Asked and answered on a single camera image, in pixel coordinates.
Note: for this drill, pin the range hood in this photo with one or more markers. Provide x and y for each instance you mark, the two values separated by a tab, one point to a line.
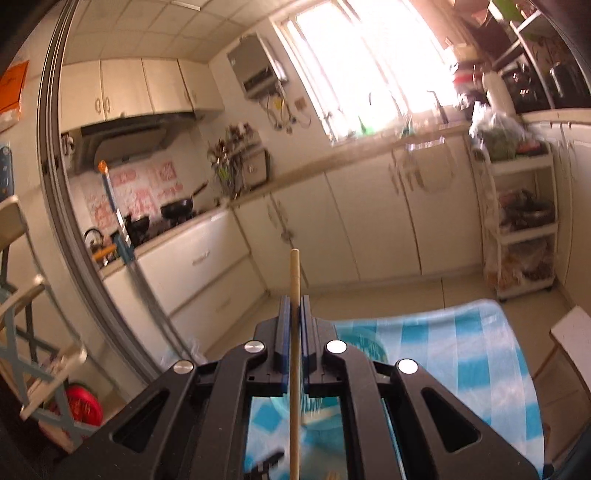
124	138

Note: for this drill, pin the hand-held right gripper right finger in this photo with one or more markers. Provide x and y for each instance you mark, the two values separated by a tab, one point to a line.
318	341

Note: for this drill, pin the small black stove pot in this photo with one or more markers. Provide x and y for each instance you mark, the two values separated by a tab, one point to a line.
137	227

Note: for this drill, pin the white trolley cart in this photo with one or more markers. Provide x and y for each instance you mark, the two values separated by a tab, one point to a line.
521	235

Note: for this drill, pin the cream lower cabinets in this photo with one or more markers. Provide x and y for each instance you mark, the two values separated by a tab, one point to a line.
369	221

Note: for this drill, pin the plastic bag of greens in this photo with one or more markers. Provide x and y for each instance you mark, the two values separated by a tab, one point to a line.
498	136

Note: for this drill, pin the blue checkered tablecloth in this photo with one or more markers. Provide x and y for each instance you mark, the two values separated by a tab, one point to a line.
461	369

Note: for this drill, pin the white door bag holder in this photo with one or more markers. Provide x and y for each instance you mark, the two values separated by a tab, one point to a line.
425	161

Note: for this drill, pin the black wok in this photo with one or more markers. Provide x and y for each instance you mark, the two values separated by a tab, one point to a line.
178	210

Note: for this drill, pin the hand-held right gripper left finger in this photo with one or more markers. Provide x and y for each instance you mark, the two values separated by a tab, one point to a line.
272	341

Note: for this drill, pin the red patterned object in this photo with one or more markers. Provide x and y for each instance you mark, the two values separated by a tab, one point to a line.
83	406

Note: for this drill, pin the grey wall water heater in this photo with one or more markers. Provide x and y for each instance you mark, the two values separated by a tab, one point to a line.
256	64

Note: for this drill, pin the white thermos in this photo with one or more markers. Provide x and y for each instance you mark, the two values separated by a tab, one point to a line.
495	90

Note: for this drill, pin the cream upper cabinets over stove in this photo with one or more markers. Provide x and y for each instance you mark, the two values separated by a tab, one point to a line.
138	87

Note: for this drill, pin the kitchen window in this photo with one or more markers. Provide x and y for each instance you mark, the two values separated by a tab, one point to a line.
369	60

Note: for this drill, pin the black cooking pot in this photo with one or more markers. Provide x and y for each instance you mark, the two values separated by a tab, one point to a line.
567	81

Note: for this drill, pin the teal perforated plastic bin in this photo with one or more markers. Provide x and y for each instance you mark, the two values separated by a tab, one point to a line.
364	346

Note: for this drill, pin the red stacked containers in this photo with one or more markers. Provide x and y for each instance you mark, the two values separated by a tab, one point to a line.
467	83

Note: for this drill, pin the white and blue shelf stand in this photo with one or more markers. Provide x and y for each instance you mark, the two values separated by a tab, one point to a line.
27	332

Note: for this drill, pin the white counter shelf rack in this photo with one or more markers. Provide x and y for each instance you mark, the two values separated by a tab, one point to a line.
531	23

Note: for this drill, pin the straight grey faucet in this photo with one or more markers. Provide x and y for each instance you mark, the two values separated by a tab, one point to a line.
438	108

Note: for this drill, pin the blue wall hanging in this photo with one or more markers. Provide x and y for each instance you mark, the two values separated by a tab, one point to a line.
5	175

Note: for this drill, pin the wall utensil rack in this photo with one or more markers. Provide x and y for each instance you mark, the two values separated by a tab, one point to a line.
231	159

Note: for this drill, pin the wall socket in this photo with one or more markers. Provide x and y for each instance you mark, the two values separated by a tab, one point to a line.
301	102

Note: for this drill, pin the dark lidded pot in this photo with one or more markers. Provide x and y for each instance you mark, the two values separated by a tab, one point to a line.
526	212

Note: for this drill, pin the grey sliding door frame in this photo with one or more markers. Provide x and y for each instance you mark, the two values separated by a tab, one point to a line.
60	207

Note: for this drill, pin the mop with orange tip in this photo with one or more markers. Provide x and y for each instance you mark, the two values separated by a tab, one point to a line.
115	212

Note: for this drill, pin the green bottle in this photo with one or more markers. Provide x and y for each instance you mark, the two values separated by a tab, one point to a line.
362	128

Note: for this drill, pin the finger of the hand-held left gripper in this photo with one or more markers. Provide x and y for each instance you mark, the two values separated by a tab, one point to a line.
264	467

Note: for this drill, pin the orange and white paper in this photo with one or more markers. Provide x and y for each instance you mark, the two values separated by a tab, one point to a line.
13	92

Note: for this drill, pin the white stool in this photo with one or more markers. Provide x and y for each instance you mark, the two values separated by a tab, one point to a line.
572	341

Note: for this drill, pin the long pale chopstick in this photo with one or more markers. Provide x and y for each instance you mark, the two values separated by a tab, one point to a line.
295	277

